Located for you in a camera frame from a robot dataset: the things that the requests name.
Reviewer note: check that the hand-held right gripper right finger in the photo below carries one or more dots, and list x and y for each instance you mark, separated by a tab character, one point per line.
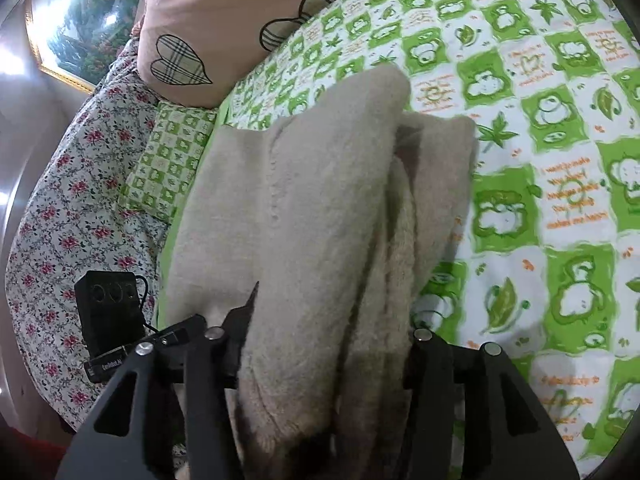
430	375

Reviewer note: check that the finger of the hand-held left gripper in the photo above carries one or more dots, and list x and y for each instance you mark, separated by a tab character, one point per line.
185	327

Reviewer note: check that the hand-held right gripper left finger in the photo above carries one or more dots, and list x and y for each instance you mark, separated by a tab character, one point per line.
231	350

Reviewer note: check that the beige knitted sweater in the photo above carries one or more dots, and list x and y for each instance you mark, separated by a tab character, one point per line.
320	210

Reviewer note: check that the floral quilt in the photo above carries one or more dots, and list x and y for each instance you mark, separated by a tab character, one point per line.
60	235

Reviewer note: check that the red cloth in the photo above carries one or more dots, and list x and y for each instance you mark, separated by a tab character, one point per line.
25	455

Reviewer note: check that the green checked pillow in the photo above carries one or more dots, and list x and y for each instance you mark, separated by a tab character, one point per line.
170	160

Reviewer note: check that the green checked bed sheet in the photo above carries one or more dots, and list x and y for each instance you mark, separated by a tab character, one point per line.
550	160

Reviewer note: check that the gold framed landscape picture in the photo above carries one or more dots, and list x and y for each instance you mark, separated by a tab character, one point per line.
85	20

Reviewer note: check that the pink pillow plaid hearts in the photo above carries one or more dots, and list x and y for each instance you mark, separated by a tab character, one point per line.
210	0

